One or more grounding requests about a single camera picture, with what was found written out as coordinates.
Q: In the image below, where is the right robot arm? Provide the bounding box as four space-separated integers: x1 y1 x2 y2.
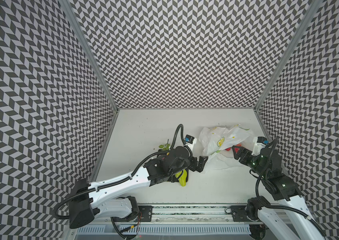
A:
231 137 327 240

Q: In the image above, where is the white plastic bag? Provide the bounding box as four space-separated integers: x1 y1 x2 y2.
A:
198 125 255 173

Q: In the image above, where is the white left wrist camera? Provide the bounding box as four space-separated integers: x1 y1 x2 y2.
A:
184 135 198 151

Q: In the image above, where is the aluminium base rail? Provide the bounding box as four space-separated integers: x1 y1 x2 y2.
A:
70 203 317 226

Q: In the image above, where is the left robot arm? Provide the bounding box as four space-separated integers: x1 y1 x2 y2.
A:
51 124 209 229

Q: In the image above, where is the aluminium corner post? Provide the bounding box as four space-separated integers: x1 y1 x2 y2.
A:
59 0 118 112
254 0 323 113

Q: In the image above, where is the aluminium corner post right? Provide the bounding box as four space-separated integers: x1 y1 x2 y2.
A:
254 0 323 113

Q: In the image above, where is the black tray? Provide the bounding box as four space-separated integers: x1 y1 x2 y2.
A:
155 147 190 187

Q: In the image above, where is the green fake fruit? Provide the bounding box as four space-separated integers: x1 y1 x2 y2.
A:
175 170 188 187

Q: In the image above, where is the yellow fake pear with leaves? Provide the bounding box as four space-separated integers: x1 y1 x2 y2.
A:
158 140 171 152

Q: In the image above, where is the aluminium corner post left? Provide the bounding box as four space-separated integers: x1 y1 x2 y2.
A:
59 0 118 112

